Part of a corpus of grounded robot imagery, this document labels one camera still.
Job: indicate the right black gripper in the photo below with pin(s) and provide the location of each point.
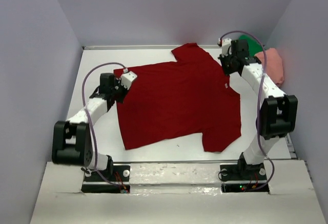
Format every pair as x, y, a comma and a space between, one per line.
227, 72

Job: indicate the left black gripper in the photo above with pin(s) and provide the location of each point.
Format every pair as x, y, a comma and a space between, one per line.
117, 83

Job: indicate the red t shirt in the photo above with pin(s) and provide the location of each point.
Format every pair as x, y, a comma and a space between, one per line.
173, 99

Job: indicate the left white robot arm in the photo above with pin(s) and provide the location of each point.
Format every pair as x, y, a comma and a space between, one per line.
73, 139

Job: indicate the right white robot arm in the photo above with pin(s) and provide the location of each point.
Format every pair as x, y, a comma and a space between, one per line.
276, 111

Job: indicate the green t shirt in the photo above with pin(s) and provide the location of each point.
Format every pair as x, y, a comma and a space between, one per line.
254, 46

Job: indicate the pink t shirt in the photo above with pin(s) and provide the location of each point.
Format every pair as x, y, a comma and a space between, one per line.
274, 66

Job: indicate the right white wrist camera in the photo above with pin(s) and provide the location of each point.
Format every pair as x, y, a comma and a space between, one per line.
225, 46

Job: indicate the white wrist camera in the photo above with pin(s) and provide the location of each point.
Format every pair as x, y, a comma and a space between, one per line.
225, 46
127, 78

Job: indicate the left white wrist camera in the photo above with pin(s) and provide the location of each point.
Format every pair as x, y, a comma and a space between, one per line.
127, 78

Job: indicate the aluminium rail frame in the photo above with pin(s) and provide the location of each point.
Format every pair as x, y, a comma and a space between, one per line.
131, 47

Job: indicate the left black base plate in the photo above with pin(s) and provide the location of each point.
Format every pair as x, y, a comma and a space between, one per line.
117, 182

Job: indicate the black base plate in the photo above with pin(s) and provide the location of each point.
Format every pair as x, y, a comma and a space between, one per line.
117, 182
234, 180

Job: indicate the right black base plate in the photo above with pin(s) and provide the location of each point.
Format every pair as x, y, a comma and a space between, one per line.
234, 180

